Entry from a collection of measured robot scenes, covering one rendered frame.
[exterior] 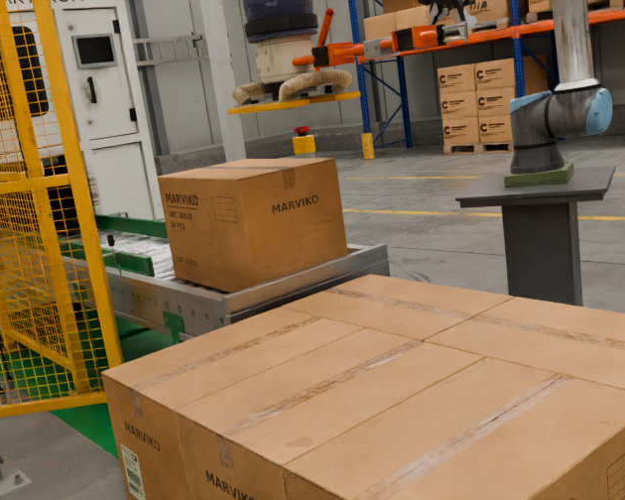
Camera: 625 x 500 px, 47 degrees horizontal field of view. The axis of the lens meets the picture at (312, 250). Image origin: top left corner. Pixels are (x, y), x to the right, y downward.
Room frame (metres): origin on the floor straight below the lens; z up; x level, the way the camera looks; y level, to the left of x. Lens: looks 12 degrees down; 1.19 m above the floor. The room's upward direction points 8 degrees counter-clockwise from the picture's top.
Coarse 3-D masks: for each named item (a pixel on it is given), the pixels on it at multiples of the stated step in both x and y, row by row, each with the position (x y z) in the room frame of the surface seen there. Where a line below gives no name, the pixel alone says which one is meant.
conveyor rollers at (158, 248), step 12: (72, 240) 4.03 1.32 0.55; (120, 240) 3.81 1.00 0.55; (132, 240) 3.76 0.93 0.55; (144, 240) 3.70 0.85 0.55; (156, 240) 3.65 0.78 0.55; (168, 240) 3.67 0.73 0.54; (132, 252) 3.45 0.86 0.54; (144, 252) 3.39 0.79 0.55; (156, 252) 3.34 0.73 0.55; (168, 252) 3.36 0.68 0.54; (156, 264) 3.12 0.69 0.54; (168, 264) 3.06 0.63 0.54; (156, 276) 2.84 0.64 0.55; (168, 276) 2.86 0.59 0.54; (204, 288) 2.55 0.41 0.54
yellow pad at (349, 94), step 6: (330, 84) 2.32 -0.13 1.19; (324, 90) 2.32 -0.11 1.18; (330, 90) 2.31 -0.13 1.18; (348, 90) 2.28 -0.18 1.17; (306, 96) 2.37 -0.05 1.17; (312, 96) 2.34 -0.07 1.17; (318, 96) 2.29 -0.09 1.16; (324, 96) 2.26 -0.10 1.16; (330, 96) 2.23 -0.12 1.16; (336, 96) 2.22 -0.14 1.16; (342, 96) 2.23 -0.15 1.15; (348, 96) 2.24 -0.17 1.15; (354, 96) 2.25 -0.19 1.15; (312, 102) 2.32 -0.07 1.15; (318, 102) 2.29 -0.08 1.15
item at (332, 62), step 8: (312, 48) 2.13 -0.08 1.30; (320, 48) 2.08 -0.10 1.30; (328, 48) 2.07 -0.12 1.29; (336, 48) 2.08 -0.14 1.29; (312, 56) 2.14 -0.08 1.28; (320, 56) 2.10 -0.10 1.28; (328, 56) 2.07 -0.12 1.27; (320, 64) 2.09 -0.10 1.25; (328, 64) 2.16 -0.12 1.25; (336, 64) 2.08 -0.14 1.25
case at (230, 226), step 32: (256, 160) 2.86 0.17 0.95; (288, 160) 2.67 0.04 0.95; (320, 160) 2.50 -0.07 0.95; (160, 192) 2.76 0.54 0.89; (192, 192) 2.54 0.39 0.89; (224, 192) 2.35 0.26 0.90; (256, 192) 2.31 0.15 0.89; (288, 192) 2.38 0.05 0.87; (320, 192) 2.46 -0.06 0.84; (192, 224) 2.57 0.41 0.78; (224, 224) 2.38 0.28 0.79; (256, 224) 2.30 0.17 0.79; (288, 224) 2.37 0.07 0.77; (320, 224) 2.45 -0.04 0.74; (192, 256) 2.61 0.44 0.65; (224, 256) 2.41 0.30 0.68; (256, 256) 2.29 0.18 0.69; (288, 256) 2.36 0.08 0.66; (320, 256) 2.44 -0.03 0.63; (224, 288) 2.44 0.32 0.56
